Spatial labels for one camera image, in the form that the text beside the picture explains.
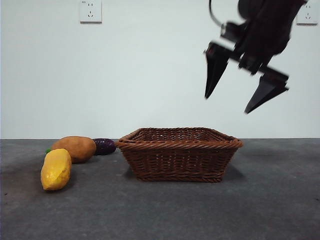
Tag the brown woven wicker basket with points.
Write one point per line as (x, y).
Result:
(175, 162)

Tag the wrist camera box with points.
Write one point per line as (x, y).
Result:
(231, 30)

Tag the yellow toy mango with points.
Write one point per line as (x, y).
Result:
(56, 170)

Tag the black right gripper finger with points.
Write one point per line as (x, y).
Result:
(216, 65)
(266, 93)

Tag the brown toy potato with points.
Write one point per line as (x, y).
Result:
(75, 148)

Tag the purple toy eggplant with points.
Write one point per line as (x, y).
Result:
(105, 146)

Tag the white wall socket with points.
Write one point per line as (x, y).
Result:
(90, 12)
(307, 17)

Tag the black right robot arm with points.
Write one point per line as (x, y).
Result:
(272, 25)

